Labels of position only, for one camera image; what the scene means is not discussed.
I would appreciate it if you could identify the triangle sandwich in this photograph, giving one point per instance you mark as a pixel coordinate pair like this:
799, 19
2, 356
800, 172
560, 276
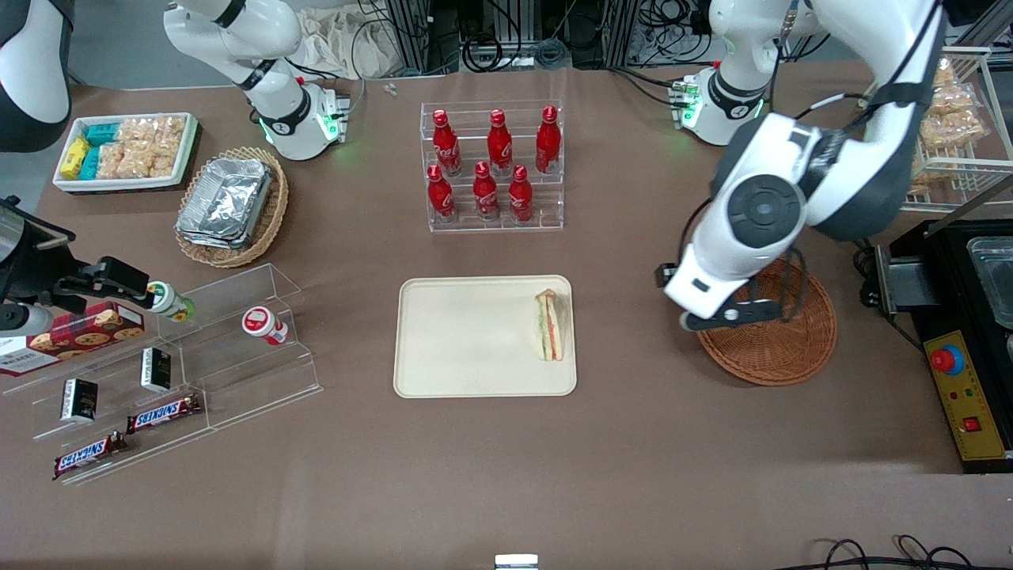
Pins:
551, 326

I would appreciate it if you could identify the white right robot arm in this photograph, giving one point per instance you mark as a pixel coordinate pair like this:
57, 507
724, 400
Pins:
281, 107

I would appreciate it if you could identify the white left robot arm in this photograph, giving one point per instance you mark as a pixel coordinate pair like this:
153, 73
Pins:
791, 182

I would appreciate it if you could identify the round brown wicker basket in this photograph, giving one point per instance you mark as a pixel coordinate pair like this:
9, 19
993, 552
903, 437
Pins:
779, 356

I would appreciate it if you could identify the oval tan wicker basket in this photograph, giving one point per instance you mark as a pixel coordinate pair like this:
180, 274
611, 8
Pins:
273, 210

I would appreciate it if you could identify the beige plastic tray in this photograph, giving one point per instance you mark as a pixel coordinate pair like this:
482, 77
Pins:
475, 336

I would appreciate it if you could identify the red chocolate cookie box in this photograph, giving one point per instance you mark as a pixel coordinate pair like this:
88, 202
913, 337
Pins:
87, 328

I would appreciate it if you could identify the green capped drink bottle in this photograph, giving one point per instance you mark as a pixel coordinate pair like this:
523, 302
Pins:
168, 301

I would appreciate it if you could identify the white rectangular snack bin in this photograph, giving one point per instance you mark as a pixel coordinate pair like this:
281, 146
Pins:
127, 184

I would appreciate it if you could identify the small black box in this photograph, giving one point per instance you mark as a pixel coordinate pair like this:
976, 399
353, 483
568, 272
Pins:
156, 370
79, 400

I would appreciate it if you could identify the red tartan shortbread box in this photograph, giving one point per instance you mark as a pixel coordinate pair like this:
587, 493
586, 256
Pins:
28, 358

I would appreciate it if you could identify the teal snack packet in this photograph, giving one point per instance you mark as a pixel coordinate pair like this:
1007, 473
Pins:
90, 164
103, 134

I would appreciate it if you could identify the clear rice cracker packet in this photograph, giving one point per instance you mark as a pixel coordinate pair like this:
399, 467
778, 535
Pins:
150, 128
166, 157
136, 161
111, 161

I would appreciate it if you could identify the yellow snack packet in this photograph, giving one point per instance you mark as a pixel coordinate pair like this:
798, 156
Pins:
74, 158

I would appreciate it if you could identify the aluminium foil container stack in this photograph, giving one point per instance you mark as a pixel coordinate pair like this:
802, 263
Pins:
225, 202

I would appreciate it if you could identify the brown Snickers bar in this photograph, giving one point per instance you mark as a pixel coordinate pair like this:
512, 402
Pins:
87, 455
162, 413

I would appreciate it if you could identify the red capped drink bottle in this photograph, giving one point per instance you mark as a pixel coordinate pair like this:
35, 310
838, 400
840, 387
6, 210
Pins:
263, 324

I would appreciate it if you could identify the clear acrylic stepped shelf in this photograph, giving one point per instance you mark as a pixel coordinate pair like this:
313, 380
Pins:
245, 372

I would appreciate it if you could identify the black control machine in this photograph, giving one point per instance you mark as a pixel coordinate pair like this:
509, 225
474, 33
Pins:
946, 269

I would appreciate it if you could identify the red emergency stop button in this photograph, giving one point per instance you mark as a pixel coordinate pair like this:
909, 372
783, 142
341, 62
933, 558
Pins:
947, 360

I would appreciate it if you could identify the yellow control panel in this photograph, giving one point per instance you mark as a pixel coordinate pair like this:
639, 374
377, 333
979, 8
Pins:
969, 396

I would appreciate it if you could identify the red cola bottle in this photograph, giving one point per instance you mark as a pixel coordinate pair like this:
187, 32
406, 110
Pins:
445, 146
548, 141
520, 195
440, 196
485, 194
498, 145

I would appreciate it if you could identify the clear plastic container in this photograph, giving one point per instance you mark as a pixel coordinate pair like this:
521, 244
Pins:
993, 281

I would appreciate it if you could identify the clear acrylic bottle rack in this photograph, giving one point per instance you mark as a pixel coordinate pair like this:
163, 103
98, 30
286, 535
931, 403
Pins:
491, 224

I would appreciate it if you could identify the crumpled white cloth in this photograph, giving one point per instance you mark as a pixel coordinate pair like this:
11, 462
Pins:
340, 43

